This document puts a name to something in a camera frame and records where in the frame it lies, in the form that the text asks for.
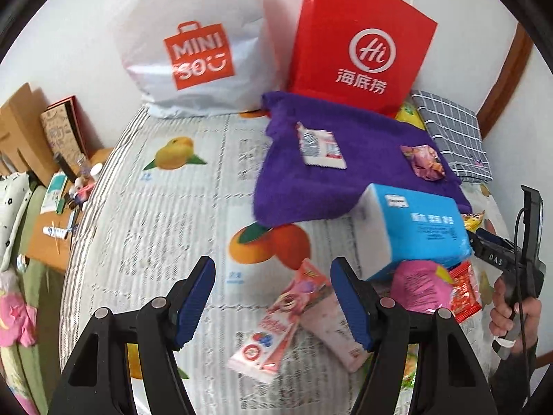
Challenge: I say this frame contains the yellow snack packet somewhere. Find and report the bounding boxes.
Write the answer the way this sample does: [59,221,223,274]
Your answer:
[460,210,487,232]

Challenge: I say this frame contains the green blanket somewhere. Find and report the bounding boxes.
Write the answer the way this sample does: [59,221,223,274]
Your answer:
[0,186,65,415]

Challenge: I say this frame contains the teal and white packet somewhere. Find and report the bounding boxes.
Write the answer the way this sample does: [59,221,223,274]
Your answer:
[41,172,67,214]

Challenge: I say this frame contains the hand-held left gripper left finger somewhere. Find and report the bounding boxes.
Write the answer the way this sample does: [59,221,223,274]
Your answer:
[47,256,217,415]

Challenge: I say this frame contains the black cable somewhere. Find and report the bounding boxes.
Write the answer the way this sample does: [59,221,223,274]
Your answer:
[513,205,533,400]

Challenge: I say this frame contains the light brown wooden furniture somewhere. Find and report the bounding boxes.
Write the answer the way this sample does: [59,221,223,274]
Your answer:
[0,83,55,186]

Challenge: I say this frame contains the green snack packet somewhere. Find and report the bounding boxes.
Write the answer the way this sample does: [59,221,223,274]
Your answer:
[400,346,419,398]

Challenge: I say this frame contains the white plastic shopping bag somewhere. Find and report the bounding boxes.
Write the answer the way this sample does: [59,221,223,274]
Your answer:
[104,0,277,118]

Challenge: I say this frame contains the white and red snack packet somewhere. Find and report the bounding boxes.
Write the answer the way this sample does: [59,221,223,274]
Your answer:
[296,122,347,169]

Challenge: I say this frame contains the person's right forearm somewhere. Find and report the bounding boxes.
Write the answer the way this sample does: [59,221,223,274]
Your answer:
[487,336,542,415]

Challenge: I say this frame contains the pale pink snack packet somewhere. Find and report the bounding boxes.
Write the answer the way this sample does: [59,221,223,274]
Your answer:
[300,292,372,372]

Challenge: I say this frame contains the yellow plastic bag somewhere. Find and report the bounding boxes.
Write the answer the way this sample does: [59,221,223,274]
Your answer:
[395,101,426,130]

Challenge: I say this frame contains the wooden door frame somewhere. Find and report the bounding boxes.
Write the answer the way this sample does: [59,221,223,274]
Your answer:
[477,21,534,139]

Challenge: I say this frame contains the purple towel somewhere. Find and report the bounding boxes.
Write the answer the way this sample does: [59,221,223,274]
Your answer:
[253,91,471,228]

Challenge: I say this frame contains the pink star cloth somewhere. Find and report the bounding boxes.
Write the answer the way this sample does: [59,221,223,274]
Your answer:
[0,289,39,349]

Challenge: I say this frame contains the grey checked cloth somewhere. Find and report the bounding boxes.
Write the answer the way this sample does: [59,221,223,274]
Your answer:
[410,90,493,183]

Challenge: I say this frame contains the wooden nightstand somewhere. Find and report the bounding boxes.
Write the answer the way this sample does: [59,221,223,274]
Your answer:
[26,147,114,273]

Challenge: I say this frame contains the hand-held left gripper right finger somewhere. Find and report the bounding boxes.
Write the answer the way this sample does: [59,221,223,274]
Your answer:
[330,257,504,415]

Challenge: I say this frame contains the white tube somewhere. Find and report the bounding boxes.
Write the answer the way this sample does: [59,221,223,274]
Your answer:
[43,225,72,241]

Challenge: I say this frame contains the large pink snack bag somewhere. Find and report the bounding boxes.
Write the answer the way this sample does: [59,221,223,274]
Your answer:
[391,259,454,314]

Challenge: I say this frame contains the person's right hand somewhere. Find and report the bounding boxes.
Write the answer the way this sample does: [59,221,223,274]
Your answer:
[490,274,543,347]

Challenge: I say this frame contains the long pink strawberry snack packet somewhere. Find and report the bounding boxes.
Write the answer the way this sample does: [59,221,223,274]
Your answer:
[228,258,333,385]

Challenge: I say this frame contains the pink candy wrapper packet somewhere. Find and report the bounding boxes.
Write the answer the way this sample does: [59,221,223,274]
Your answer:
[400,144,447,181]

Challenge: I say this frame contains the red paper bag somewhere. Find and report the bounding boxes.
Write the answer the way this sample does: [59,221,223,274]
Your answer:
[287,0,438,117]

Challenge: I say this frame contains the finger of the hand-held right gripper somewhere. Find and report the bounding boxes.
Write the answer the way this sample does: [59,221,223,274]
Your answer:
[469,227,504,255]

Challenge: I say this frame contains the blue tissue pack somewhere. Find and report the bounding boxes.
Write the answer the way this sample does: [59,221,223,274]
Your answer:
[352,183,472,282]

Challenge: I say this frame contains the white flower-print pillow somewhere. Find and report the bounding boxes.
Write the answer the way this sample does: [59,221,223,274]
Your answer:
[0,172,32,269]

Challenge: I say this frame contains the small toy figurine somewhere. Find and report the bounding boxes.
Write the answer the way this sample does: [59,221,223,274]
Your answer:
[70,176,95,205]

